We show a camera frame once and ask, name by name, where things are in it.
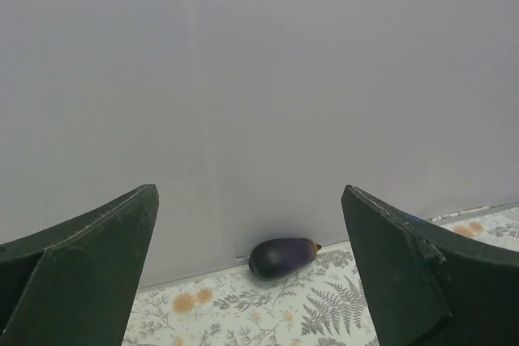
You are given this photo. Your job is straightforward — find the floral patterned table mat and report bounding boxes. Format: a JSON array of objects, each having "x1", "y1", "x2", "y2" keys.
[{"x1": 121, "y1": 204, "x2": 519, "y2": 346}]

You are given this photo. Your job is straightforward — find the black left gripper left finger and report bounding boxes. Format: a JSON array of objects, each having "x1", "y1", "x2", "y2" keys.
[{"x1": 1, "y1": 184, "x2": 159, "y2": 346}]

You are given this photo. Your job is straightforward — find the purple eggplant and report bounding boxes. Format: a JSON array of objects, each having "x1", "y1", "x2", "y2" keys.
[{"x1": 248, "y1": 237, "x2": 322, "y2": 281}]

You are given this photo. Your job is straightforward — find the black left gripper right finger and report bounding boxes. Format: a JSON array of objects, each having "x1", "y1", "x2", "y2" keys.
[{"x1": 341, "y1": 186, "x2": 518, "y2": 345}]

